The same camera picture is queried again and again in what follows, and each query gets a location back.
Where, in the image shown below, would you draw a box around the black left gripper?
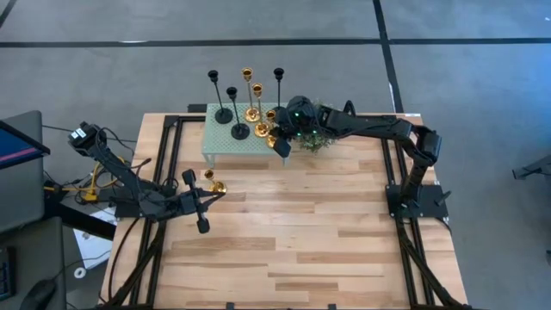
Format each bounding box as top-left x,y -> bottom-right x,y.
174,168 -> 226,235

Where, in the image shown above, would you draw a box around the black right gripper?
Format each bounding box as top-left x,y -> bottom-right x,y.
271,95 -> 322,159

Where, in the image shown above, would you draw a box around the short gold candlestick holder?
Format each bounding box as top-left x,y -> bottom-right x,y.
203,169 -> 228,195
264,109 -> 279,150

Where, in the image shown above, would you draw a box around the tall gold candlestick holder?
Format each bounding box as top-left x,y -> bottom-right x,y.
241,66 -> 262,123
251,82 -> 271,139

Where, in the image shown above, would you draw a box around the tall black candlestick holder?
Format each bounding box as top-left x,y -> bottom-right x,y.
226,86 -> 251,141
207,69 -> 234,126
273,67 -> 288,114

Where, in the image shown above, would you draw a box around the potted green plant white flowers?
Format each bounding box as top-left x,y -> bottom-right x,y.
296,101 -> 341,154

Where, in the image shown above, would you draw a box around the pale green perforated metal shelf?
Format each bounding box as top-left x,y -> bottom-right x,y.
201,102 -> 292,168

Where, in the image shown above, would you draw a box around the yellow clamp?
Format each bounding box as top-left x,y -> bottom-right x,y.
42,161 -> 126,203

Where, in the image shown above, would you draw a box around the white paper sheet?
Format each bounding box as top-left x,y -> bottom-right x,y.
71,206 -> 117,271

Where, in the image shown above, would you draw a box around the grey desk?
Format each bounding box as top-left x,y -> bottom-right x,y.
0,109 -> 68,310

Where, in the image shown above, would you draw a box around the black computer mouse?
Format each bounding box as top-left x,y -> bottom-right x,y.
19,278 -> 58,310

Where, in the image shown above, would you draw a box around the computer monitor blue screen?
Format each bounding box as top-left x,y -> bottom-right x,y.
0,118 -> 52,171

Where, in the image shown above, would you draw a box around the black stand leg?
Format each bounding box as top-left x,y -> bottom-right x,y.
511,154 -> 551,181

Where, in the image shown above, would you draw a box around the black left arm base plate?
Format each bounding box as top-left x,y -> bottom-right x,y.
114,195 -> 173,220

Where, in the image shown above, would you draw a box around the black metal table frame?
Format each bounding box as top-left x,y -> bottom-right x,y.
101,112 -> 474,310

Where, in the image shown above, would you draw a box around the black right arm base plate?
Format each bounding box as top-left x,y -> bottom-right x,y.
385,183 -> 449,220

